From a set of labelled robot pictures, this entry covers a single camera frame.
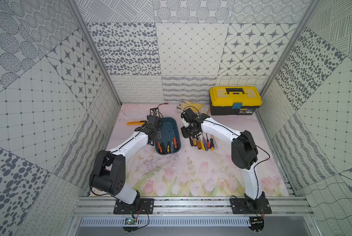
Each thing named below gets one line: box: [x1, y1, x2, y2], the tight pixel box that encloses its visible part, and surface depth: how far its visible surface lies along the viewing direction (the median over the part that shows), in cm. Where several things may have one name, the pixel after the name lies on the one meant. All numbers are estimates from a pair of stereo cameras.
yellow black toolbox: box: [208, 86, 263, 116], surface depth 106 cm
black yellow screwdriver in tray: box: [166, 130, 171, 153], surface depth 95 cm
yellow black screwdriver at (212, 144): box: [209, 138, 215, 151], surface depth 97 cm
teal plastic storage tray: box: [154, 117, 182, 155], surface depth 97 cm
